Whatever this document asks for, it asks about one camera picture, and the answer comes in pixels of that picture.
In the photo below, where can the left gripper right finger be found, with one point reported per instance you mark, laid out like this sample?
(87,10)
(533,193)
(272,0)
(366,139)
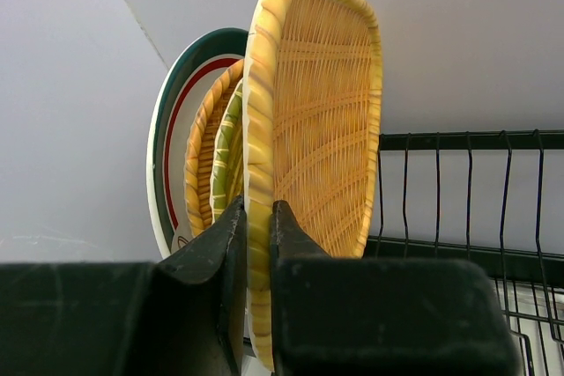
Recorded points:
(339,316)

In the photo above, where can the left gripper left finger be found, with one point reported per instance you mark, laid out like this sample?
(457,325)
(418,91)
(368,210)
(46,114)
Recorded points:
(181,316)

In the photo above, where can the white plate green maroon rim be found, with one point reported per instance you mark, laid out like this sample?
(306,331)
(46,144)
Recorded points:
(188,80)

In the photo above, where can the round orange woven plate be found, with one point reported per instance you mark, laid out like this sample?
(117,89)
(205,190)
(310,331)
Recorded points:
(200,148)

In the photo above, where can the round yellow green woven plate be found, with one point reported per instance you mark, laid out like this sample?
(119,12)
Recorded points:
(227,165)

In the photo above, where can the square orange woven plate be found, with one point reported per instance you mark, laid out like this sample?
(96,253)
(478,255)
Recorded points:
(311,118)

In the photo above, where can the black wire dish rack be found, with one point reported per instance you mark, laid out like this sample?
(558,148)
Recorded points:
(493,198)

